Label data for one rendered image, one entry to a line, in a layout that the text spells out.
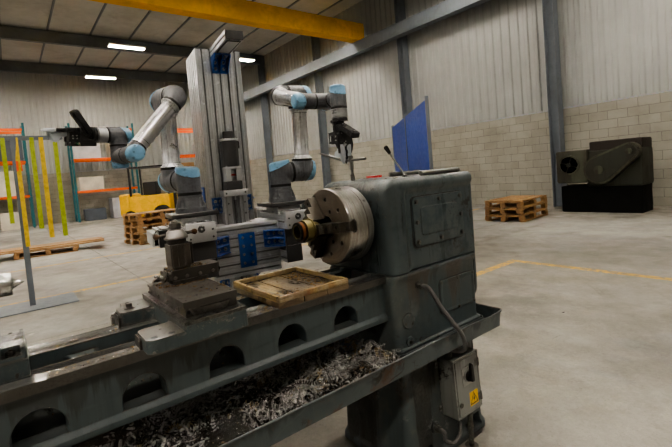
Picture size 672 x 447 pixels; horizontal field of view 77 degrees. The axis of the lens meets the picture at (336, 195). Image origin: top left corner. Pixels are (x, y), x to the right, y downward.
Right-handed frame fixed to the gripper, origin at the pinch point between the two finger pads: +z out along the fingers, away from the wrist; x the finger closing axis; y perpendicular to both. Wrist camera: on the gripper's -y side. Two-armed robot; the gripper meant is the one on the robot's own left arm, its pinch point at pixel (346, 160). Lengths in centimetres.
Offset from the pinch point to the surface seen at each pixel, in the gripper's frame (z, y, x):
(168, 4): -470, 977, -251
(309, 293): 46, -30, 46
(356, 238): 31.1, -27.1, 20.4
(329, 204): 17.6, -15.5, 23.3
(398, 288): 54, -32, 5
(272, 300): 46, -26, 58
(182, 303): 38, -31, 89
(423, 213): 25.4, -32.9, -12.8
